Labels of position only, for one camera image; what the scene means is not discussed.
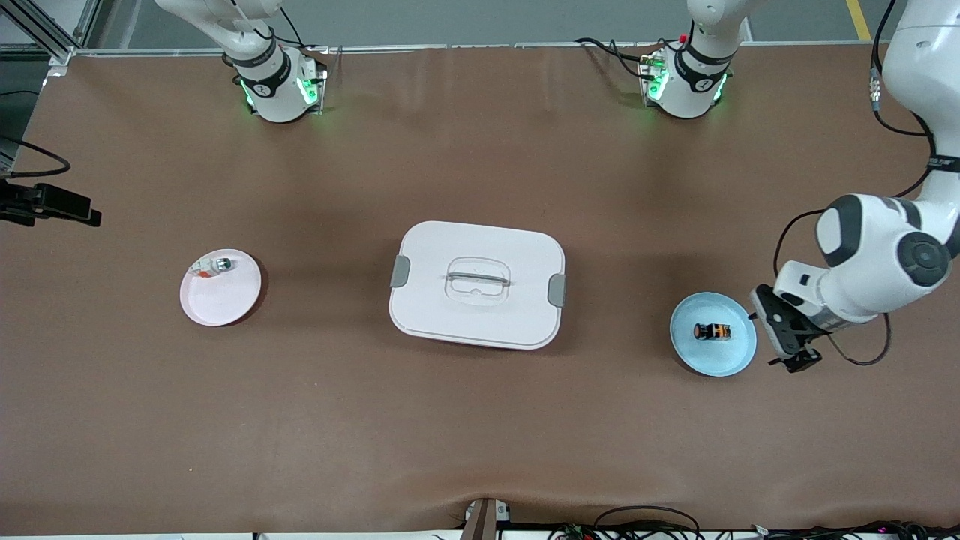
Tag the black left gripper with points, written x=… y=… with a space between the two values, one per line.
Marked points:
x=804 y=352

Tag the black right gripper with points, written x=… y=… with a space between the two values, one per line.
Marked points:
x=46 y=201

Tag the orange black push-button switch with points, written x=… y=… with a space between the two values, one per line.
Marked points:
x=712 y=331

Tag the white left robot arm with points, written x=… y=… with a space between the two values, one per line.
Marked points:
x=862 y=255

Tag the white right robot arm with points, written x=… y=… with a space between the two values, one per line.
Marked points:
x=274 y=90

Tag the white lidded box grey latches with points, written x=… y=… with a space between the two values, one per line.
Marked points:
x=480 y=322

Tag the light blue round plate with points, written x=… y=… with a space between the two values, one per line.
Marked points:
x=712 y=361

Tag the pink round plate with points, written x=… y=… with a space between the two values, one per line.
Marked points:
x=221 y=300

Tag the brown table cover mat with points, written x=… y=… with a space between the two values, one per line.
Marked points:
x=480 y=435

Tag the aluminium frame profile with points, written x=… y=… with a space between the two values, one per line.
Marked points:
x=60 y=56

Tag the silver white push-button switch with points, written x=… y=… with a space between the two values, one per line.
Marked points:
x=223 y=264

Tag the brown camera mount post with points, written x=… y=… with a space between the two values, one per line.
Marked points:
x=484 y=521

